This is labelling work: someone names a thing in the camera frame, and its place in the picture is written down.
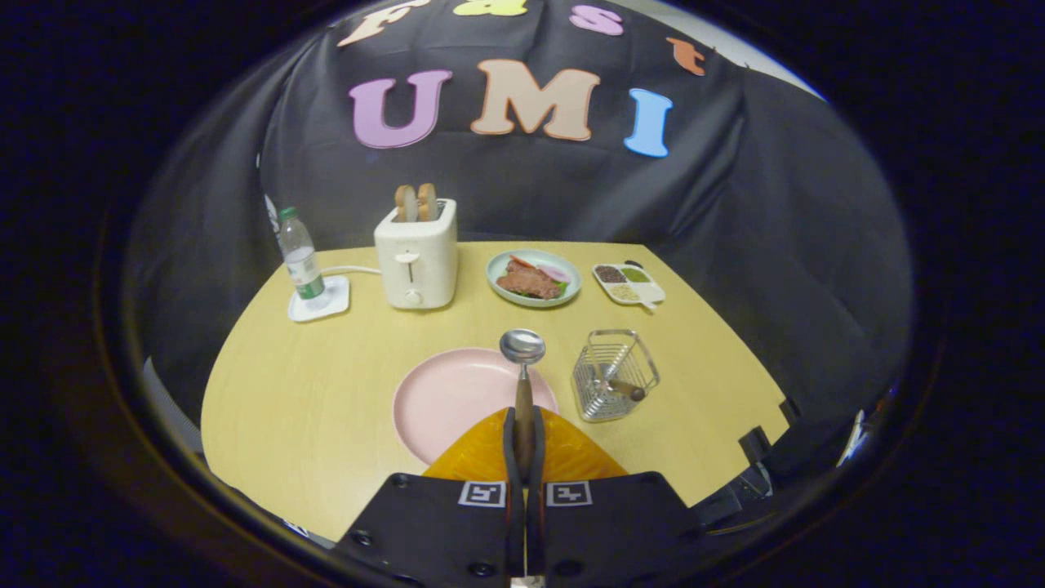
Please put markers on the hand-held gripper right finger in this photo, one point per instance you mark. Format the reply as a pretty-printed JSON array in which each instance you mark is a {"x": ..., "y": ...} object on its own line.
[{"x": 539, "y": 498}]

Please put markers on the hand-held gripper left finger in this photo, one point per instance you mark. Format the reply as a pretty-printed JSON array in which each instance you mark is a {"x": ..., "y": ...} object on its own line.
[{"x": 509, "y": 482}]

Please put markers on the pink plate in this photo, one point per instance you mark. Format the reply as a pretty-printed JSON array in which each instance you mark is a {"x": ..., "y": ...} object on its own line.
[{"x": 449, "y": 400}]

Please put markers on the pale green food plate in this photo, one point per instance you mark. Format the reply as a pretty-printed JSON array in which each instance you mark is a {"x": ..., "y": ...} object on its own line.
[{"x": 500, "y": 292}]

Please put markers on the brown meat slice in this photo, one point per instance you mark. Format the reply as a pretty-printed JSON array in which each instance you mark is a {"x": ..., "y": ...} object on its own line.
[{"x": 526, "y": 283}]

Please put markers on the pink ham slice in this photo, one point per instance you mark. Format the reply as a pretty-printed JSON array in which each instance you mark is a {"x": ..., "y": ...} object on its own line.
[{"x": 557, "y": 273}]

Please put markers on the orange carrot slice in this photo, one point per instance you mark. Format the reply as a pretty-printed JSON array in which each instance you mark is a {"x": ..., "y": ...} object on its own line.
[{"x": 521, "y": 262}]

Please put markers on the black table clamp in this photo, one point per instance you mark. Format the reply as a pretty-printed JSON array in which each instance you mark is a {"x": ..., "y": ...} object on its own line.
[
  {"x": 790, "y": 410},
  {"x": 755, "y": 446}
]

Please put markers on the white toaster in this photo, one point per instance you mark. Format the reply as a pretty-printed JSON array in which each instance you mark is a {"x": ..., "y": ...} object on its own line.
[{"x": 424, "y": 269}]

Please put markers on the white divided condiment dish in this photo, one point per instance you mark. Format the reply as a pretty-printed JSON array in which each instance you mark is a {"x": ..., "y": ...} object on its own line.
[{"x": 629, "y": 286}]

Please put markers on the white square coaster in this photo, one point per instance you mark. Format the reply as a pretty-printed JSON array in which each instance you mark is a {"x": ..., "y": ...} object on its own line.
[{"x": 335, "y": 298}]

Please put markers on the clear water bottle green cap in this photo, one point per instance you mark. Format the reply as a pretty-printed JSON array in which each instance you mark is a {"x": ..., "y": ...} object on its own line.
[{"x": 302, "y": 261}]

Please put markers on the black backdrop cloth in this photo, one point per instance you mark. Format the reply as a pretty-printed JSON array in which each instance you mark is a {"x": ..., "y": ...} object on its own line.
[{"x": 735, "y": 245}]

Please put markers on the white device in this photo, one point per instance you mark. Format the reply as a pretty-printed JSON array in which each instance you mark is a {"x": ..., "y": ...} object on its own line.
[{"x": 855, "y": 437}]

